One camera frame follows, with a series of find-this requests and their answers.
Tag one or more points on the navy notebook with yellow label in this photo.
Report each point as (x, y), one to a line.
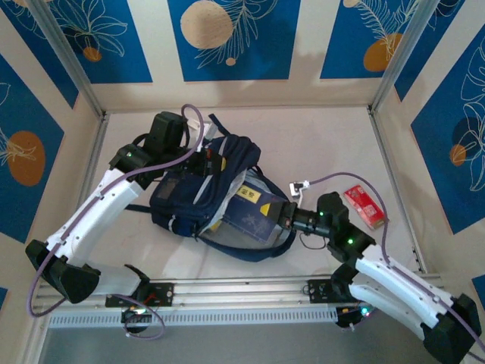
(246, 220)

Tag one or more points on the red small box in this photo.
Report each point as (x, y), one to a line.
(363, 206)

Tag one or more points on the navy blue backpack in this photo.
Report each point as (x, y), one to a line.
(182, 204)

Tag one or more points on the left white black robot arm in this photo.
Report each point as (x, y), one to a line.
(106, 204)

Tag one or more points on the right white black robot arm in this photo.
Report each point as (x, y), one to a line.
(394, 280)

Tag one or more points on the black controller box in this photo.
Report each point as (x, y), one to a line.
(346, 316)
(132, 316)

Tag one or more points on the aluminium table side rail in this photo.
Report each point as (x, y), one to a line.
(384, 151)
(92, 163)

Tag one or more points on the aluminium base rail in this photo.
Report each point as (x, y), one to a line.
(235, 292)

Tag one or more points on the aluminium frame post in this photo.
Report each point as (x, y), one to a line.
(403, 53)
(66, 53)

